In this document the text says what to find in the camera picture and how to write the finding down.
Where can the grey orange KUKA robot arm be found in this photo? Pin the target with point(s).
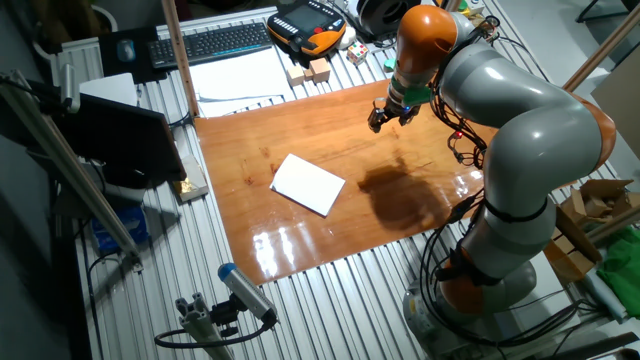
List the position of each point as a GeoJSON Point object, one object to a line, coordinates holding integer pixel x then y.
{"type": "Point", "coordinates": [540, 135]}

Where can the black mouse pad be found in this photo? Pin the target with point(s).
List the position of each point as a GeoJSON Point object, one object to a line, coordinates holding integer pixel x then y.
{"type": "Point", "coordinates": [112, 67]}

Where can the blue tissue pack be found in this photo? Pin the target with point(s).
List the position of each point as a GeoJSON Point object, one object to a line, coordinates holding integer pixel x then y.
{"type": "Point", "coordinates": [120, 230]}

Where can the open cardboard box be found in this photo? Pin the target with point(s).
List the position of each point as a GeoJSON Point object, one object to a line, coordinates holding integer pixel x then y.
{"type": "Point", "coordinates": [595, 205]}

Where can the small wooden cube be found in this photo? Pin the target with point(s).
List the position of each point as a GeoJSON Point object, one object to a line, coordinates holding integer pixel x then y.
{"type": "Point", "coordinates": [308, 74]}

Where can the glossy brown wooden board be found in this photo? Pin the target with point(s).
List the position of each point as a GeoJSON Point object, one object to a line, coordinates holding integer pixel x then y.
{"type": "Point", "coordinates": [310, 135]}

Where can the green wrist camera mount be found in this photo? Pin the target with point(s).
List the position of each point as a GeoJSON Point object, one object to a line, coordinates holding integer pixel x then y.
{"type": "Point", "coordinates": [417, 95]}

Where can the wooden frame pole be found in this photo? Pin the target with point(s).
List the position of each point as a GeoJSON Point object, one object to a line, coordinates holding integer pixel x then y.
{"type": "Point", "coordinates": [179, 55]}
{"type": "Point", "coordinates": [600, 50]}

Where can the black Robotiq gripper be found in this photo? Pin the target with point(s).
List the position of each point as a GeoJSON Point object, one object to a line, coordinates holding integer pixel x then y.
{"type": "Point", "coordinates": [399, 108]}

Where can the grey flat panel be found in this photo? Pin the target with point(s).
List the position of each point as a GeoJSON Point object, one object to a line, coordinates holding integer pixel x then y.
{"type": "Point", "coordinates": [620, 110]}

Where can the black flat monitor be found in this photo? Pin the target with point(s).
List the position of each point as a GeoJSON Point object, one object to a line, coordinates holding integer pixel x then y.
{"type": "Point", "coordinates": [125, 140]}

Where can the black filament spool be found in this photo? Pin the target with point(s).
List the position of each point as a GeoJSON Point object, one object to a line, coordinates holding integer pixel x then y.
{"type": "Point", "coordinates": [380, 17]}

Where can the black chair base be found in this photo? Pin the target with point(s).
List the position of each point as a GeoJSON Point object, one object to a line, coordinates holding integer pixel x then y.
{"type": "Point", "coordinates": [585, 12]}

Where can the black orange teach pendant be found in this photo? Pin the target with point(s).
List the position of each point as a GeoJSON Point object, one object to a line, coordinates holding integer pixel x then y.
{"type": "Point", "coordinates": [305, 22]}

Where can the black computer keyboard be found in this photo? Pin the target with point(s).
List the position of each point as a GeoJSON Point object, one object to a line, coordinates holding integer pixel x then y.
{"type": "Point", "coordinates": [210, 44]}

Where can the white flat box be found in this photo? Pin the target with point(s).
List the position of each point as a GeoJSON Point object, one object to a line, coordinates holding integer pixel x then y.
{"type": "Point", "coordinates": [107, 89]}

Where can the diagonal aluminium frame strut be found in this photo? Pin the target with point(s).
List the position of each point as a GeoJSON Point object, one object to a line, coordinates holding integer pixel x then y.
{"type": "Point", "coordinates": [70, 170]}

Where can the stack of white printed sheets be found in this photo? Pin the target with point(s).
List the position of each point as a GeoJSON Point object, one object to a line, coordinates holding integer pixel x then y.
{"type": "Point", "coordinates": [240, 80]}

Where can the aluminium profile camera stand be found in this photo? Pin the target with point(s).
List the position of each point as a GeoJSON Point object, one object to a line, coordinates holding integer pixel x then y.
{"type": "Point", "coordinates": [200, 325]}

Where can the white rounded object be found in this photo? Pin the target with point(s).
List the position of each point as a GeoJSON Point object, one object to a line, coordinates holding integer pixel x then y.
{"type": "Point", "coordinates": [346, 37]}

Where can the grey computer mouse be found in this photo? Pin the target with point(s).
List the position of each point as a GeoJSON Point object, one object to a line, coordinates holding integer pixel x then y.
{"type": "Point", "coordinates": [126, 50]}

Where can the large wooden cube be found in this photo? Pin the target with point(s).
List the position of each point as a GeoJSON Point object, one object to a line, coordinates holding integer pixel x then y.
{"type": "Point", "coordinates": [320, 70]}

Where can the white rolled tube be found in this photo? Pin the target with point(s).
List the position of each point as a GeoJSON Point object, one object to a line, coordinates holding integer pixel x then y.
{"type": "Point", "coordinates": [605, 295]}

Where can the Rubik's cube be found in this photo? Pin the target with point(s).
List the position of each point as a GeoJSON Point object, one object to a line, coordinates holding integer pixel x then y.
{"type": "Point", "coordinates": [357, 53]}

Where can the green cloth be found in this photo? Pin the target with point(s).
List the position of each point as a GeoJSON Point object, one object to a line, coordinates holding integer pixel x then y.
{"type": "Point", "coordinates": [622, 270]}

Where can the small box with gold foil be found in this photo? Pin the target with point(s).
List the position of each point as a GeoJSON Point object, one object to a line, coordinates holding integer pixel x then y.
{"type": "Point", "coordinates": [192, 182]}

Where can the silver depth camera blue end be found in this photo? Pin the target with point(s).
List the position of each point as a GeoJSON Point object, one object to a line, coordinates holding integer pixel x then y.
{"type": "Point", "coordinates": [245, 290]}

